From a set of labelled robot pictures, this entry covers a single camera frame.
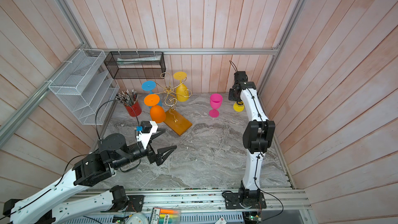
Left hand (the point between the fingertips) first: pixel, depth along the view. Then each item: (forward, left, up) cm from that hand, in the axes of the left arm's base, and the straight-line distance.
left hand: (169, 142), depth 57 cm
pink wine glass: (+39, -23, -18) cm, 49 cm away
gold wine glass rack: (+33, +5, -32) cm, 46 cm away
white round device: (-21, +16, -32) cm, 42 cm away
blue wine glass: (+32, +14, -1) cm, 35 cm away
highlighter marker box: (-20, +4, -31) cm, 38 cm away
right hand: (+40, -35, -16) cm, 55 cm away
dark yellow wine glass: (+35, -2, -9) cm, 37 cm away
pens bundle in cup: (+39, +33, -16) cm, 53 cm away
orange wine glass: (+21, +10, -10) cm, 25 cm away
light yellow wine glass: (+41, -40, -29) cm, 64 cm away
